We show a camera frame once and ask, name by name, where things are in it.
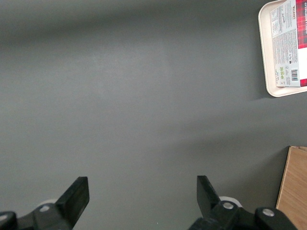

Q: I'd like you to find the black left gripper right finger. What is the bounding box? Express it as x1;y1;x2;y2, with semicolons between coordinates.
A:
187;175;298;230

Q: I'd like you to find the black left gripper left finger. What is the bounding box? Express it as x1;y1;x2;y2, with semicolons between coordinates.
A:
0;176;90;230

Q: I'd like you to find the cream plastic tray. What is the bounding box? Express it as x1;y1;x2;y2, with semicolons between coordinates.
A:
258;0;307;98

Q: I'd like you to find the light wooden board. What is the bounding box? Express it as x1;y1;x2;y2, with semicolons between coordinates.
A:
275;146;307;230

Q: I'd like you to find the red tartan shortbread box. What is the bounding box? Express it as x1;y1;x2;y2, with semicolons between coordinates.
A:
269;0;307;88

